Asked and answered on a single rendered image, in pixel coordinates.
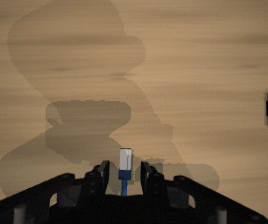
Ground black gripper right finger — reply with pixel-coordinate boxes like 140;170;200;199
140;161;268;224

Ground blue patch cord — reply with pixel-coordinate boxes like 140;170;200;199
121;180;127;196

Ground white and dark blue plug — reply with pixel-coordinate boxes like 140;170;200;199
118;148;131;180

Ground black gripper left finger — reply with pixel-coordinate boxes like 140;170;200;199
0;160;110;224

